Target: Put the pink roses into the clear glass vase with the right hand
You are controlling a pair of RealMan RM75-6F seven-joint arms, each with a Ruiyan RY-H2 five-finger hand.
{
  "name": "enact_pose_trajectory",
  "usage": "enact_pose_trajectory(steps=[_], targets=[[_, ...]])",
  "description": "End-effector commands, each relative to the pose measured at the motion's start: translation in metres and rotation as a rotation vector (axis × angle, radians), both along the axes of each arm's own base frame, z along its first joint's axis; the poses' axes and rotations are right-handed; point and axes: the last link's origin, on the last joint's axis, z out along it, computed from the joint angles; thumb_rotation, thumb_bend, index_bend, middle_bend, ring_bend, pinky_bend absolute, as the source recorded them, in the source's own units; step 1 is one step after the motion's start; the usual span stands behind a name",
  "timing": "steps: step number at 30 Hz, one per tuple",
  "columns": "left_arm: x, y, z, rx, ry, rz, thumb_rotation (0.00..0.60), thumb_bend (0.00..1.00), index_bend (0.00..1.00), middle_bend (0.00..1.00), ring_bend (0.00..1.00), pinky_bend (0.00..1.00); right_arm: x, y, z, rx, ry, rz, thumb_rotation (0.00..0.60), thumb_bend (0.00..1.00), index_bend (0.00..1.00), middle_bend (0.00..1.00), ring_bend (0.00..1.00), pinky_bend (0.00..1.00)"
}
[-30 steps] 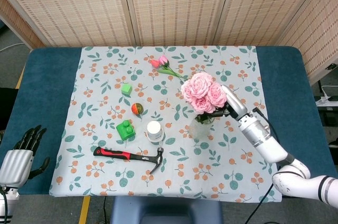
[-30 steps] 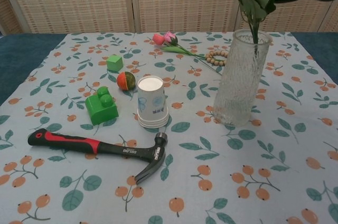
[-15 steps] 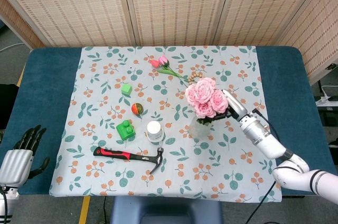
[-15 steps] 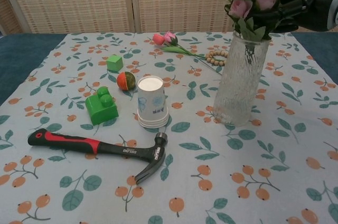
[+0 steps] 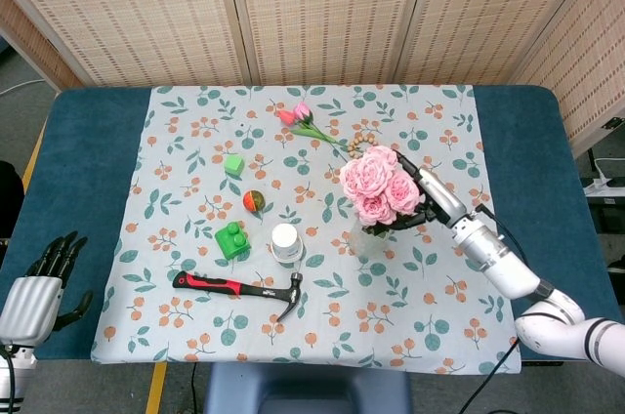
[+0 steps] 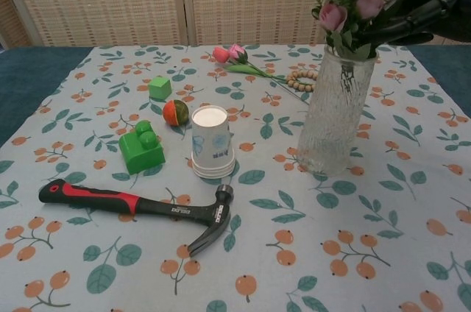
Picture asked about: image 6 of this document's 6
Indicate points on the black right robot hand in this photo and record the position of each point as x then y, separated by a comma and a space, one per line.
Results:
412, 19

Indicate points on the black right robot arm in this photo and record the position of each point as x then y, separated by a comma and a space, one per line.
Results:
454, 3

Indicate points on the tall textured glass vase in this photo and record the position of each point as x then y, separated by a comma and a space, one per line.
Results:
336, 117

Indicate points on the small artificial rose stem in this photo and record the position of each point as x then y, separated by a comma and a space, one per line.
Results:
235, 55

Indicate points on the stack of white paper cups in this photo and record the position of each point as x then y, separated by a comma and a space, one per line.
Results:
212, 146

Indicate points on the orange and green ball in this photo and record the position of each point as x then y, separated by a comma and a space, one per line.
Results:
174, 112

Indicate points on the small green cube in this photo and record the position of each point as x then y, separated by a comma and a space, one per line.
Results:
159, 87

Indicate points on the floral patterned tablecloth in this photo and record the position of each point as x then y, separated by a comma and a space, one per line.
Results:
235, 216

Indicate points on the woven folding screen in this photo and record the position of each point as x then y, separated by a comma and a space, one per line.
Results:
147, 1

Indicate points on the green toy building brick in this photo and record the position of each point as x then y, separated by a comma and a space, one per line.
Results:
141, 148

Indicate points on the red and black claw hammer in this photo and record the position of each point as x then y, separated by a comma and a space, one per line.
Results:
147, 206

